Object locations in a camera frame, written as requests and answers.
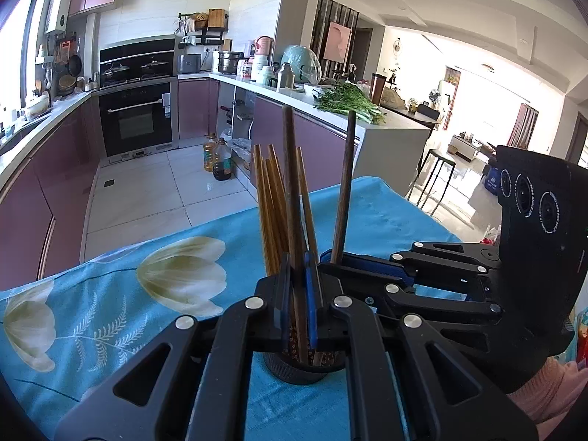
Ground brown tumbler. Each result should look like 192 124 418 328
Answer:
370 72 387 105

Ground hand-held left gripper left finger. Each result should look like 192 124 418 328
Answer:
54 252 295 441

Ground silver toaster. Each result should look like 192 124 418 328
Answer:
177 53 203 74

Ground kitchen window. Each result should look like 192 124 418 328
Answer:
0 0 51 111

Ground blue floral tablecloth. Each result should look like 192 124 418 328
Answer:
0 175 462 441

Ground pink kitchen base cabinet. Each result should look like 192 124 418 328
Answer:
0 92 104 279
177 76 433 198

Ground person's right forearm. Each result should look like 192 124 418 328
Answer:
505 357 586 423

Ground black metal stool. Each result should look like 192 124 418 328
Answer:
406 148 456 216

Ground bundle of wooden chopsticks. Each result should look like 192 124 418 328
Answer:
252 144 322 368

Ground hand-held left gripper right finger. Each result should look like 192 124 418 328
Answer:
303 252 538 441

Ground dark brown patterned chopstick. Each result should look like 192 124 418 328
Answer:
331 110 356 265
282 105 311 366

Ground black mesh cup holder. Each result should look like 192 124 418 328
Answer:
263 349 347 386

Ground black wall rack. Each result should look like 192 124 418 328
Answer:
178 9 232 47

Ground dark sauce bottle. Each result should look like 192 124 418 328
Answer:
212 138 233 181

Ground pink wall picture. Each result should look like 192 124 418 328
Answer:
324 21 352 62

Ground green leafy vegetables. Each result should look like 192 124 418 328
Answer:
315 82 387 125

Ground white wall water heater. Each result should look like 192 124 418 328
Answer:
44 0 74 35

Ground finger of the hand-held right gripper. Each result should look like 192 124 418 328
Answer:
318 262 503 320
319 240 501 286

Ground black built-in stove oven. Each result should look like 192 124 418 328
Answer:
98 36 180 159

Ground white lidded pot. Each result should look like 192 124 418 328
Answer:
23 96 50 120

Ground steel stockpot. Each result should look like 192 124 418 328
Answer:
217 50 244 74

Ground dark slatted room divider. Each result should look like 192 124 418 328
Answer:
311 0 361 72

